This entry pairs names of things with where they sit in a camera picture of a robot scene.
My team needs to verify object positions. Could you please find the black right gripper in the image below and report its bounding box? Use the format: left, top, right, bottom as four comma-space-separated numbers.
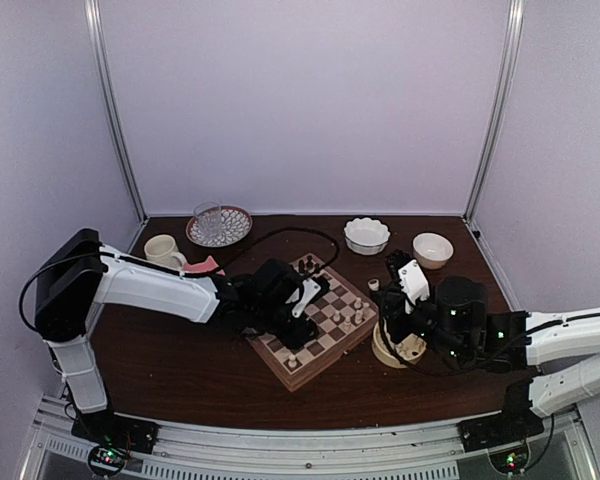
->
370, 286, 469, 363

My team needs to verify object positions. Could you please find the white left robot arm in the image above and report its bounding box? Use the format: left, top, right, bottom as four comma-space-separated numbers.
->
22, 228, 329, 444

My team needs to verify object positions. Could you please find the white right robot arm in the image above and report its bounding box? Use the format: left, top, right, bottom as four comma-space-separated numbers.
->
368, 250, 600, 442

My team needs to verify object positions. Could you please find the wooden chess board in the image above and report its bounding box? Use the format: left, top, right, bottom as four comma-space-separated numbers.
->
244, 252, 381, 394

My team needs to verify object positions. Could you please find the cream cat ear bowl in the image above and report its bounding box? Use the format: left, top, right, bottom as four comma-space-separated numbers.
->
371, 325, 427, 369

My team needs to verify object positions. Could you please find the pink cat ear bowl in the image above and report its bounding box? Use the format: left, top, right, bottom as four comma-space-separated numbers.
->
180, 255, 225, 276

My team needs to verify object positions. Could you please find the plain white round bowl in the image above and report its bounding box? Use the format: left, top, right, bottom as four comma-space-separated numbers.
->
412, 232, 454, 270

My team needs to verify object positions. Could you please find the patterned ceramic plate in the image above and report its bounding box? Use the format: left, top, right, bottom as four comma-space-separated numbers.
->
185, 203, 253, 248

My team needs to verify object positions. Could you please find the clear drinking glass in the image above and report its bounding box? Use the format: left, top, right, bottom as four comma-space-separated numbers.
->
194, 201, 223, 242

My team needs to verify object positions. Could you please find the white scalloped bowl black rim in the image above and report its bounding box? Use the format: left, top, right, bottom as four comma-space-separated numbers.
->
343, 217, 391, 256

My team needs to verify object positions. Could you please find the white ribbed mug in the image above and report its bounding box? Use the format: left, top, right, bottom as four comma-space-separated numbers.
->
144, 234, 187, 270

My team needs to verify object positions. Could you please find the aluminium front rail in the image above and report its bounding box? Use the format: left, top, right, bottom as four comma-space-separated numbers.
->
13, 396, 600, 479

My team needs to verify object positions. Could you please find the aluminium frame post right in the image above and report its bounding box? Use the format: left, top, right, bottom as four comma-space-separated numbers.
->
463, 0, 526, 225

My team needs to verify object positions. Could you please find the aluminium frame post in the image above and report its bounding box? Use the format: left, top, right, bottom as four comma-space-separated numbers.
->
84, 0, 148, 223
463, 0, 526, 225

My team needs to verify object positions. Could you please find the aluminium frame post left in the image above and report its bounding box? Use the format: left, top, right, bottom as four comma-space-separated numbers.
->
84, 0, 148, 223

